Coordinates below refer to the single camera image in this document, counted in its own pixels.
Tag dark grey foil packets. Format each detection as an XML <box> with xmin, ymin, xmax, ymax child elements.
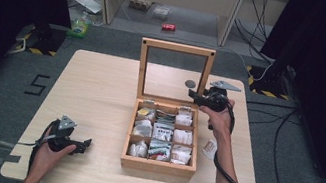
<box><xmin>155</xmin><ymin>109</ymin><xmax>177</xmax><ymax>125</ymax></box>

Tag white flat sheet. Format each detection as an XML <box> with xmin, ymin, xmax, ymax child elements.
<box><xmin>73</xmin><ymin>0</ymin><xmax>105</xmax><ymax>17</ymax></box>

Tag green plastic packet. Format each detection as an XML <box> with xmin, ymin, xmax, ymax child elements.
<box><xmin>65</xmin><ymin>8</ymin><xmax>94</xmax><ymax>41</ymax></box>

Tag wooden box with glass lid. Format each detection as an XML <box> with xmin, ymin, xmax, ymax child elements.
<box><xmin>118</xmin><ymin>36</ymin><xmax>218</xmax><ymax>180</ymax></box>

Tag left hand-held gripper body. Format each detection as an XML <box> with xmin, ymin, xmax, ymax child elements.
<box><xmin>40</xmin><ymin>112</ymin><xmax>80</xmax><ymax>157</ymax></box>

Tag clear plastic container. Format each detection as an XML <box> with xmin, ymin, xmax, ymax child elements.
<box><xmin>149</xmin><ymin>3</ymin><xmax>172</xmax><ymax>22</ymax></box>

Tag person's right hand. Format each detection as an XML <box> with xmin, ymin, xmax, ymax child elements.
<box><xmin>193</xmin><ymin>93</ymin><xmax>239</xmax><ymax>146</ymax></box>

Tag packets with teal red print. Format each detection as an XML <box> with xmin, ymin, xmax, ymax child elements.
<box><xmin>146</xmin><ymin>138</ymin><xmax>173</xmax><ymax>164</ymax></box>

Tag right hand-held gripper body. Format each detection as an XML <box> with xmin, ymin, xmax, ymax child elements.
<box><xmin>199</xmin><ymin>77</ymin><xmax>243</xmax><ymax>117</ymax></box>

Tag white packet with red print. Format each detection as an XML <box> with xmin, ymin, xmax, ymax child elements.
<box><xmin>200</xmin><ymin>136</ymin><xmax>220</xmax><ymax>162</ymax></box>

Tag person's left hand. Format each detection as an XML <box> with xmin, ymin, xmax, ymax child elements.
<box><xmin>27</xmin><ymin>123</ymin><xmax>81</xmax><ymax>183</ymax></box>

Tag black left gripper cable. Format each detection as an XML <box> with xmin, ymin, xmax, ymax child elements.
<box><xmin>11</xmin><ymin>113</ymin><xmax>61</xmax><ymax>183</ymax></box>

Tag white paper packets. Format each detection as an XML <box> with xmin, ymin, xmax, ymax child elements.
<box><xmin>169</xmin><ymin>143</ymin><xmax>194</xmax><ymax>167</ymax></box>
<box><xmin>171</xmin><ymin>127</ymin><xmax>196</xmax><ymax>146</ymax></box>
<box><xmin>174</xmin><ymin>108</ymin><xmax>195</xmax><ymax>128</ymax></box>

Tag grey round disc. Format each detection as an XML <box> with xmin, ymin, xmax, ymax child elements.
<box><xmin>183</xmin><ymin>78</ymin><xmax>198</xmax><ymax>90</ymax></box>

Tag clear plastic white packet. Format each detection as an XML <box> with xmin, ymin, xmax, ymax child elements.
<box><xmin>131</xmin><ymin>117</ymin><xmax>155</xmax><ymax>139</ymax></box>
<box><xmin>126</xmin><ymin>138</ymin><xmax>150</xmax><ymax>160</ymax></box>

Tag yellow and white packet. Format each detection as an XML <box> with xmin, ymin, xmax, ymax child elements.
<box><xmin>135</xmin><ymin>105</ymin><xmax>158</xmax><ymax>121</ymax></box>

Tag white packets with dark print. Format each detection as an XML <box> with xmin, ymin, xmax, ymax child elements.
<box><xmin>151</xmin><ymin>121</ymin><xmax>175</xmax><ymax>143</ymax></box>

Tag red can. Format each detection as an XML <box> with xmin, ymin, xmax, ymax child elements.
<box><xmin>161</xmin><ymin>21</ymin><xmax>178</xmax><ymax>34</ymax></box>

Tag black stand base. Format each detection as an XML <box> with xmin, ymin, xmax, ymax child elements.
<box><xmin>14</xmin><ymin>19</ymin><xmax>69</xmax><ymax>60</ymax></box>
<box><xmin>241</xmin><ymin>59</ymin><xmax>296</xmax><ymax>102</ymax></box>

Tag cardboard rolls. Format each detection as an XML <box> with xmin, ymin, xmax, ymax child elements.
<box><xmin>127</xmin><ymin>0</ymin><xmax>153</xmax><ymax>13</ymax></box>

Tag black floor cable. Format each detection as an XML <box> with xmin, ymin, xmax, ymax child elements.
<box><xmin>230</xmin><ymin>98</ymin><xmax>326</xmax><ymax>183</ymax></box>

